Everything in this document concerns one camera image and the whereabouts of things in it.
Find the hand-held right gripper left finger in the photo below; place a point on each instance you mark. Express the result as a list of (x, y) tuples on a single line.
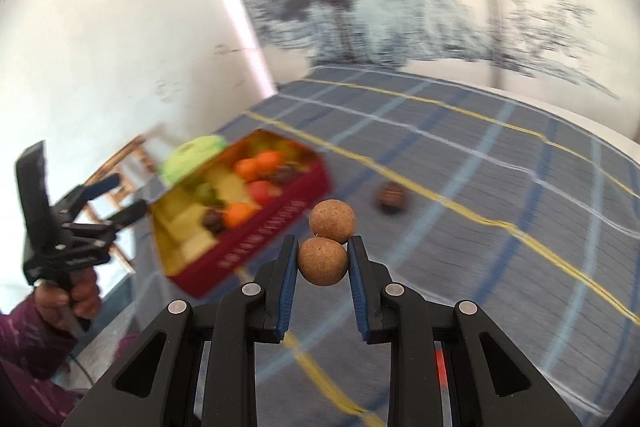
[(286, 289)]

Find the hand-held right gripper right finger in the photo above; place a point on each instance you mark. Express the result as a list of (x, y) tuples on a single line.
[(358, 289)]

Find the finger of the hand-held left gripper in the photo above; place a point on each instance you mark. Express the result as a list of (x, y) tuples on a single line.
[(127, 212), (100, 187)]

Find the brown longan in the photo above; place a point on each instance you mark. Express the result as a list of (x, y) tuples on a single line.
[(332, 221), (322, 262)]

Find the red tin box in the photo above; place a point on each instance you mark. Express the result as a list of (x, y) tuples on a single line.
[(260, 243)]

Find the dark brown walnut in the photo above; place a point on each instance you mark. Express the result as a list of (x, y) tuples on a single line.
[(215, 220), (392, 198), (285, 172)]

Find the person's left forearm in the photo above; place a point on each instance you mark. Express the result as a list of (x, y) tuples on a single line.
[(25, 337)]

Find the person's left hand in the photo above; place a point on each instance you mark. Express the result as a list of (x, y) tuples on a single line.
[(84, 299)]

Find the wooden chair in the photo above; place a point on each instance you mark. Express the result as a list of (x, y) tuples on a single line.
[(131, 146)]

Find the grey plaid blanket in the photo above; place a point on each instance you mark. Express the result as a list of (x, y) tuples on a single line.
[(475, 207)]

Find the ink landscape wall painting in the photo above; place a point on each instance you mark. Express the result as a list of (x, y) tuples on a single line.
[(375, 7)]

